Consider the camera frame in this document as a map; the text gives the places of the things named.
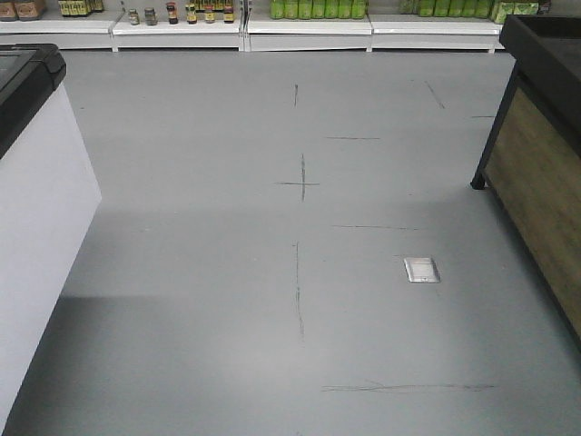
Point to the white store shelving unit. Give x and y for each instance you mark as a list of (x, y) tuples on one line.
[(126, 25)]

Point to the metal floor socket plate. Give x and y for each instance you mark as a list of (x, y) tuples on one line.
[(421, 270)]

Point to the white chest freezer black lid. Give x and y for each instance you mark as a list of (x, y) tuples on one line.
[(49, 195)]

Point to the black wooden fruit display stand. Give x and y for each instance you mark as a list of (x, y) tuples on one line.
[(531, 160)]

